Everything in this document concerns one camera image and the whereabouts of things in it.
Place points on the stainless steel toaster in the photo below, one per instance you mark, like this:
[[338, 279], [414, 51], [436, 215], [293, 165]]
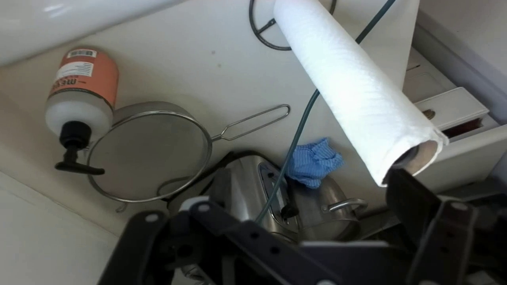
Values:
[[241, 186]]

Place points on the orange label pump soap bottle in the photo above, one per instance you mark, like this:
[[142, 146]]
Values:
[[85, 81]]

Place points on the blue cloth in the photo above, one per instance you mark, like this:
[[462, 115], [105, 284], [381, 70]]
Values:
[[313, 162]]

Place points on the white paper towel roll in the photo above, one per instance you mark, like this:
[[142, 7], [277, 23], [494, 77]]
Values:
[[356, 91]]

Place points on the stainless steel pot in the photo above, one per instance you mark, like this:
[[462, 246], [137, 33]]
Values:
[[336, 221]]

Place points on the metal mesh strainer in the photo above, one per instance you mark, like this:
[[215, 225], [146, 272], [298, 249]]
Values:
[[148, 154]]

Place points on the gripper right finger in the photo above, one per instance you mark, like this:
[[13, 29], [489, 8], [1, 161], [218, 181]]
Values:
[[443, 237]]

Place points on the drawer knob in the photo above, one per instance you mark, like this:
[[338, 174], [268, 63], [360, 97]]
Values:
[[429, 114]]

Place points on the white drawer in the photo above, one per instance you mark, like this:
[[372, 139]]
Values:
[[451, 107]]

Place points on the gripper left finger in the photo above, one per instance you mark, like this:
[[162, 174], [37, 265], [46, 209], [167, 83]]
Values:
[[245, 241]]

